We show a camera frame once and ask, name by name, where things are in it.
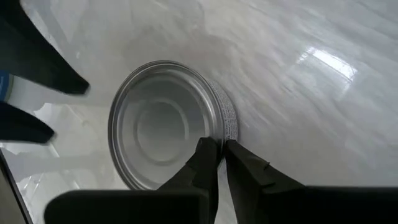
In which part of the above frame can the Bumble Bee tuna can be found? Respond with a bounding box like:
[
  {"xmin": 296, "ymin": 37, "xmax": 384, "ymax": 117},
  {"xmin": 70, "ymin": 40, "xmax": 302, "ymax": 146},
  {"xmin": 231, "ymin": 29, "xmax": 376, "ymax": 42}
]
[{"xmin": 108, "ymin": 60, "xmax": 239, "ymax": 191}]

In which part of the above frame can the Wild Planet salmon can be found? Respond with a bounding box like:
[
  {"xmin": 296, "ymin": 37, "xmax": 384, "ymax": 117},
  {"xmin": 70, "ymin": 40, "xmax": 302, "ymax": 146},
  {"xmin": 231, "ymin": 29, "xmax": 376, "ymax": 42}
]
[{"xmin": 0, "ymin": 70, "xmax": 14, "ymax": 105}]

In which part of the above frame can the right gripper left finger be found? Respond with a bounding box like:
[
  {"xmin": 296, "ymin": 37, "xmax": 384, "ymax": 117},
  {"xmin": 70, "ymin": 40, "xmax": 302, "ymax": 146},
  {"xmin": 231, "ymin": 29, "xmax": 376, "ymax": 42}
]
[{"xmin": 44, "ymin": 137, "xmax": 223, "ymax": 224}]

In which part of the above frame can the black metal table frame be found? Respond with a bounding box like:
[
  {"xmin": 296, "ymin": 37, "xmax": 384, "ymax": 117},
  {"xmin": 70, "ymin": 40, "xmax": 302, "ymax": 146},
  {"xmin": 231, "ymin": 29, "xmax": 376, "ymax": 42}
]
[{"xmin": 0, "ymin": 149, "xmax": 34, "ymax": 224}]

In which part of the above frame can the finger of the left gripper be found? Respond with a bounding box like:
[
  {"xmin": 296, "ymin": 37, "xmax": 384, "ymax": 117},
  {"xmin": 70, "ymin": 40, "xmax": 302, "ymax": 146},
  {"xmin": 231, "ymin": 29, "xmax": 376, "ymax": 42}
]
[
  {"xmin": 0, "ymin": 101, "xmax": 56, "ymax": 146},
  {"xmin": 0, "ymin": 0, "xmax": 91, "ymax": 96}
]

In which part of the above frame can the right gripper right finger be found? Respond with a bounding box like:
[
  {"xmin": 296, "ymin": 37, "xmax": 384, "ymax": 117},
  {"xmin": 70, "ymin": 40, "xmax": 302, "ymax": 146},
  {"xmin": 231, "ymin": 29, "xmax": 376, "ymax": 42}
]
[{"xmin": 224, "ymin": 139, "xmax": 398, "ymax": 224}]

